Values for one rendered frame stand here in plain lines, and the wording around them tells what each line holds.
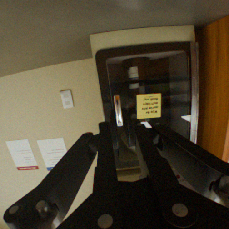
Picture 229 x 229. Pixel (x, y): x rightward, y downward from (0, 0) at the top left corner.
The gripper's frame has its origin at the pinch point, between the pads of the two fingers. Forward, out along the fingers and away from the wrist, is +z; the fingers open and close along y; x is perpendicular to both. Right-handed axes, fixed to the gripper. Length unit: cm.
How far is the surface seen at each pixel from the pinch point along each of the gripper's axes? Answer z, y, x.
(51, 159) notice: 66, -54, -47
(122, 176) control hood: 20.5, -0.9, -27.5
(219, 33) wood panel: 18.8, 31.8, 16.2
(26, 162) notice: 66, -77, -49
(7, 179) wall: 66, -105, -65
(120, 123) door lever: 16.9, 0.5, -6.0
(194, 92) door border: 22.2, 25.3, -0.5
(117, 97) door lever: 17.2, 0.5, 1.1
